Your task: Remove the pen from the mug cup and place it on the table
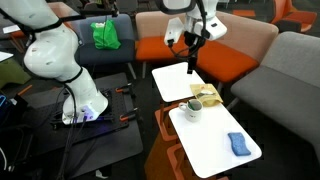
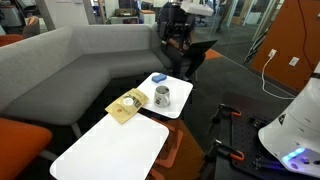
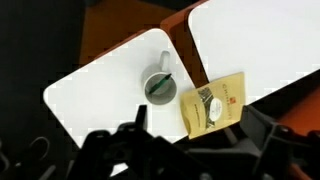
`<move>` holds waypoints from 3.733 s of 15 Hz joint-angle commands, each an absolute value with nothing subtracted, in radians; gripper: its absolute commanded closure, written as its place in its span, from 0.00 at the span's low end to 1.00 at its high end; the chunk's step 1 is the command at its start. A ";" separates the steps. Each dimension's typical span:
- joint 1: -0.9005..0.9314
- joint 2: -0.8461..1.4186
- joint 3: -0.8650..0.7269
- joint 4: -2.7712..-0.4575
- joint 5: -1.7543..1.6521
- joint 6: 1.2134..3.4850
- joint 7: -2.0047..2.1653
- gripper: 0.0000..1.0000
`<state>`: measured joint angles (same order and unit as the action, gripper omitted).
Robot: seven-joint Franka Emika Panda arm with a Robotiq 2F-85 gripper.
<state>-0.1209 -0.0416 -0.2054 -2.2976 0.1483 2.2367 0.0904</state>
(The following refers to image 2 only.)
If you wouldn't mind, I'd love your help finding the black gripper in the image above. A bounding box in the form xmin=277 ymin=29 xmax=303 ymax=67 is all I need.
xmin=161 ymin=12 xmax=196 ymax=52

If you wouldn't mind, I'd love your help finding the seated person in dark clothes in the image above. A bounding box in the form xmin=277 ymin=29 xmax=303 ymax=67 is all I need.
xmin=156 ymin=1 xmax=208 ymax=81

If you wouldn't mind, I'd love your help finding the black laptop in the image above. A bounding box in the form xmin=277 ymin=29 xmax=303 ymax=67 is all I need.
xmin=182 ymin=39 xmax=219 ymax=57

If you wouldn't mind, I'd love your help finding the black office chair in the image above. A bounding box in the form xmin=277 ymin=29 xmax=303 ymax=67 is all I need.
xmin=195 ymin=13 xmax=208 ymax=28

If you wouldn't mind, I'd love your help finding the white cabinet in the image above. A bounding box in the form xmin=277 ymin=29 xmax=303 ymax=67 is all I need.
xmin=139 ymin=9 xmax=157 ymax=26

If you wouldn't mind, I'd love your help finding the blue sponge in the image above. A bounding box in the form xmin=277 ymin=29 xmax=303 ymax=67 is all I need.
xmin=151 ymin=73 xmax=168 ymax=84

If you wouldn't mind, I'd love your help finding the wooden cutting board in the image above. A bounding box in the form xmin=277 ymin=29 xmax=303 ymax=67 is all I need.
xmin=104 ymin=87 xmax=149 ymax=125

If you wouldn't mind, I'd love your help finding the orange and black clamp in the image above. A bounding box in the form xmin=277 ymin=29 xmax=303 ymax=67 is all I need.
xmin=203 ymin=139 xmax=246 ymax=164
xmin=209 ymin=103 xmax=243 ymax=125

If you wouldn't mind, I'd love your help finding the grey corner sofa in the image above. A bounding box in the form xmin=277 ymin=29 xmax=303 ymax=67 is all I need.
xmin=0 ymin=23 xmax=198 ymax=128

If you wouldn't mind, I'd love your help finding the black perforated mounting board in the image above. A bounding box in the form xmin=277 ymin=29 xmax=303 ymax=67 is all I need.
xmin=213 ymin=91 xmax=320 ymax=180

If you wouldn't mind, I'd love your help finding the grey and orange chair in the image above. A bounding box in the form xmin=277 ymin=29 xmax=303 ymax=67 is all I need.
xmin=22 ymin=15 xmax=42 ymax=38

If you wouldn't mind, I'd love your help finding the orange armchair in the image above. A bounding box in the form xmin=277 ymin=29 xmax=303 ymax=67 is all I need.
xmin=0 ymin=33 xmax=25 ymax=48

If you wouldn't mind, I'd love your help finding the orange seat cushion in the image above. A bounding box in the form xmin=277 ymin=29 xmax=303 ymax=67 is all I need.
xmin=0 ymin=118 xmax=53 ymax=180

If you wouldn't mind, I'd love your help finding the white power cable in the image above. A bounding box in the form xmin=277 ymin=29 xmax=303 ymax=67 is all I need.
xmin=260 ymin=54 xmax=296 ymax=101

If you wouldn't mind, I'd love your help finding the white wall outlet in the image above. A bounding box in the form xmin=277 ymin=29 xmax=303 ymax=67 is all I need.
xmin=288 ymin=56 xmax=300 ymax=67
xmin=268 ymin=48 xmax=278 ymax=60

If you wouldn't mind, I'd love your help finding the black wall cable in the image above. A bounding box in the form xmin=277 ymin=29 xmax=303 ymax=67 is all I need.
xmin=297 ymin=0 xmax=316 ymax=71

